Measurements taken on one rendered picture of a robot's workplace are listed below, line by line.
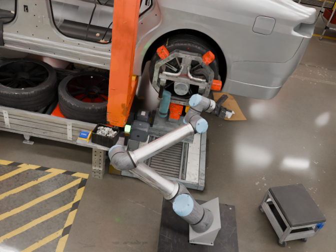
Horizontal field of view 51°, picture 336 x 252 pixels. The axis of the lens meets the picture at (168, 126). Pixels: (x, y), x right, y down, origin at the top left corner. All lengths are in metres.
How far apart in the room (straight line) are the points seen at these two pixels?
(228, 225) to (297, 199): 0.71
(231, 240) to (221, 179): 0.94
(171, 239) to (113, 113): 1.15
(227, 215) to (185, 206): 0.57
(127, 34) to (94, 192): 1.46
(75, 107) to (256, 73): 1.70
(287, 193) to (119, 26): 1.98
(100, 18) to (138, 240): 2.39
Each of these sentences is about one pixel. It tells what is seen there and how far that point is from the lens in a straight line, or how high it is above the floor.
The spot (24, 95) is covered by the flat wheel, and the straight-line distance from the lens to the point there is 3.55.
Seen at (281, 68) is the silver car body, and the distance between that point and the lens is 3.34.
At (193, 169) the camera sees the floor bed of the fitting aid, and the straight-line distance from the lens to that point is 3.49.
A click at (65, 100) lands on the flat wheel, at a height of 0.50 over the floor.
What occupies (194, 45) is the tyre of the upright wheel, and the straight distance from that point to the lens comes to 3.17.
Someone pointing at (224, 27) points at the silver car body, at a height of 1.38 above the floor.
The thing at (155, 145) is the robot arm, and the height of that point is 1.03.
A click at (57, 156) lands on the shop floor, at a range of 3.58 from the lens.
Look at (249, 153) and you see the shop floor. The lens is 4.00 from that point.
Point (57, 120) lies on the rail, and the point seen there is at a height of 0.38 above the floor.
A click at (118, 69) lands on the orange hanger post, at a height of 1.10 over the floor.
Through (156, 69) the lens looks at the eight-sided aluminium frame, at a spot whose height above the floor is 0.91.
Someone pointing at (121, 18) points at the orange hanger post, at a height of 1.52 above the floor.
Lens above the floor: 2.56
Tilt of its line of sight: 40 degrees down
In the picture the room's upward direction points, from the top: 12 degrees clockwise
